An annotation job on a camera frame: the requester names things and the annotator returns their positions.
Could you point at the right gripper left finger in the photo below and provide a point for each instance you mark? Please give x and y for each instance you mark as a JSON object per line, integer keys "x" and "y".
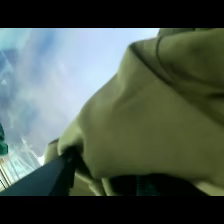
{"x": 43, "y": 180}

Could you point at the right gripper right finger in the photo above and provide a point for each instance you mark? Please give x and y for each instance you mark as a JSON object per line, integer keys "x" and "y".
{"x": 166, "y": 187}

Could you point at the beige garment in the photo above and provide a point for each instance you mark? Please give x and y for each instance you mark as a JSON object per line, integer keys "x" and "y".
{"x": 150, "y": 110}

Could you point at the green garment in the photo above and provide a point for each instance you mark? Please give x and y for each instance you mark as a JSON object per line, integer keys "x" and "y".
{"x": 2, "y": 141}

